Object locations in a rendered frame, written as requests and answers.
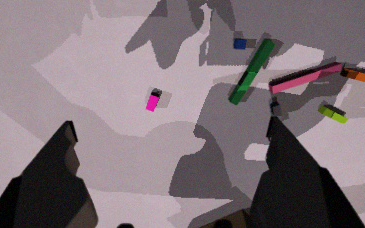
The magenta rectangular block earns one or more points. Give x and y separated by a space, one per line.
152 101

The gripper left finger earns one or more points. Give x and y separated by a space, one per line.
48 194

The orange rod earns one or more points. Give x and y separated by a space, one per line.
353 74

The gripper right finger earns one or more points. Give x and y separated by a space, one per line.
296 192

